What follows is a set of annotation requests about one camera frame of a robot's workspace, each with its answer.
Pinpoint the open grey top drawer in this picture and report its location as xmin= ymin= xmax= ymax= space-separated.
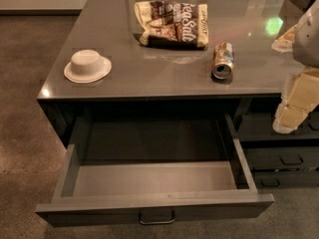
xmin=35 ymin=115 xmax=274 ymax=226

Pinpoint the metal drawer handle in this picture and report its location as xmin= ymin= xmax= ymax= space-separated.
xmin=139 ymin=210 xmax=175 ymax=226

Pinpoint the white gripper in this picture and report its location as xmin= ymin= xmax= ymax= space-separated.
xmin=271 ymin=0 xmax=319 ymax=133

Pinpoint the dark grey cabinet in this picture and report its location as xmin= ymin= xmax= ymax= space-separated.
xmin=36 ymin=0 xmax=319 ymax=147

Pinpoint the white upturned bowl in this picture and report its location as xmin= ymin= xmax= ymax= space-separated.
xmin=64 ymin=50 xmax=112 ymax=84

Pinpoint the orange soda can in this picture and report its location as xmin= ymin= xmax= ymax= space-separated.
xmin=211 ymin=42 xmax=234 ymax=80

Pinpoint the sea salt chip bag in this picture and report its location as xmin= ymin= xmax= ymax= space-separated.
xmin=135 ymin=1 xmax=208 ymax=49

